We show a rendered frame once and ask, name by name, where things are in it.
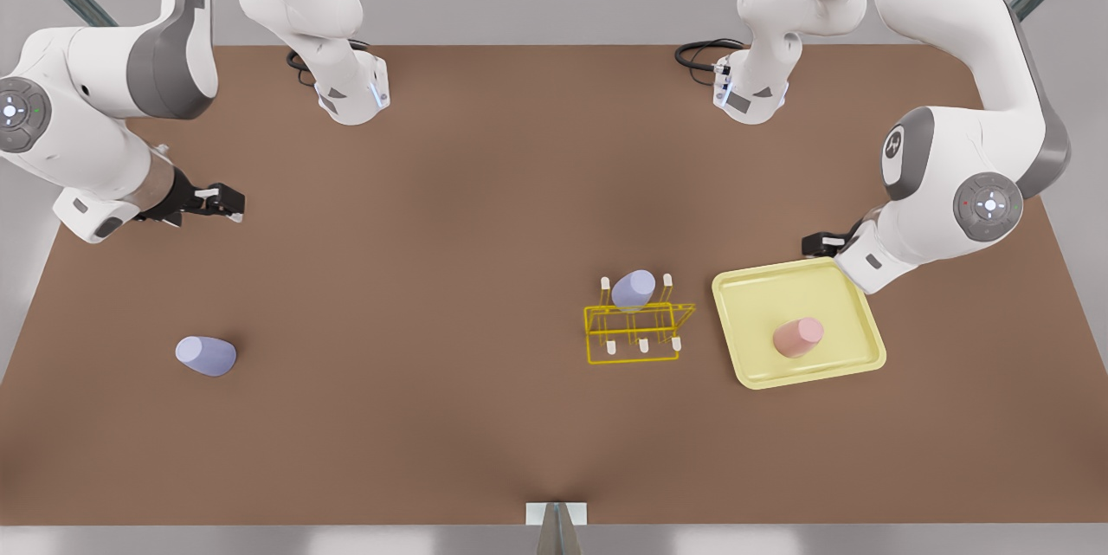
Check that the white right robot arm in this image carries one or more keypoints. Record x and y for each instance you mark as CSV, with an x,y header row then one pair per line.
x,y
95,79

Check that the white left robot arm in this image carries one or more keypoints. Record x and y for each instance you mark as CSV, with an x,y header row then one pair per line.
x,y
961,148

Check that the pale yellow tray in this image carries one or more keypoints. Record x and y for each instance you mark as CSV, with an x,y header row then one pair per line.
x,y
762,304

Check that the pink cup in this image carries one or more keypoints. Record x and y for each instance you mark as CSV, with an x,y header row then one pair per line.
x,y
798,338

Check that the lavender cup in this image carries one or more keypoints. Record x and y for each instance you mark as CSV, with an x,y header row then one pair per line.
x,y
206,355
634,288

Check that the silver frame post with foot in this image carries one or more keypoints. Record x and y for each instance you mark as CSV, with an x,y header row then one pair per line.
x,y
556,520

